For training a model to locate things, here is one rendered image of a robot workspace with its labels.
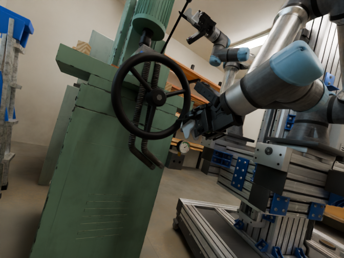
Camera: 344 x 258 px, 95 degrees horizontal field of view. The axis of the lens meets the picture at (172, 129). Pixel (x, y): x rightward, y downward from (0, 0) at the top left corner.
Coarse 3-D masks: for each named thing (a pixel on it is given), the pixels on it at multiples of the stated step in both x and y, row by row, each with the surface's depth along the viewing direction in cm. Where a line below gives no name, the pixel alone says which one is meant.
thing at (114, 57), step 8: (128, 0) 98; (128, 8) 94; (128, 16) 95; (120, 24) 103; (128, 24) 95; (120, 32) 94; (120, 40) 94; (112, 48) 109; (120, 48) 94; (152, 48) 104; (112, 56) 94
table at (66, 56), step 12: (60, 48) 53; (72, 48) 54; (60, 60) 53; (72, 60) 55; (84, 60) 57; (96, 60) 58; (72, 72) 65; (84, 72) 59; (96, 72) 59; (108, 72) 61; (132, 84) 57; (180, 96) 79; (180, 108) 80
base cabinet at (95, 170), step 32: (96, 128) 61; (64, 160) 57; (96, 160) 62; (128, 160) 69; (160, 160) 77; (64, 192) 58; (96, 192) 64; (128, 192) 71; (64, 224) 59; (96, 224) 65; (128, 224) 72; (32, 256) 55; (64, 256) 60; (96, 256) 67; (128, 256) 75
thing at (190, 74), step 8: (168, 56) 283; (192, 64) 369; (184, 72) 326; (192, 72) 316; (192, 80) 353; (200, 80) 340; (208, 80) 340; (176, 88) 297; (216, 88) 366; (192, 96) 321; (200, 104) 351; (176, 112) 312; (176, 144) 316; (192, 144) 341; (200, 152) 419; (200, 160) 417
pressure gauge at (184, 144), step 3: (180, 141) 77; (183, 141) 75; (186, 141) 76; (177, 144) 76; (180, 144) 75; (183, 144) 76; (186, 144) 77; (177, 147) 76; (180, 147) 75; (183, 147) 76; (186, 147) 77; (189, 147) 78; (180, 150) 75; (183, 150) 76; (186, 150) 77; (180, 153) 78; (183, 153) 76
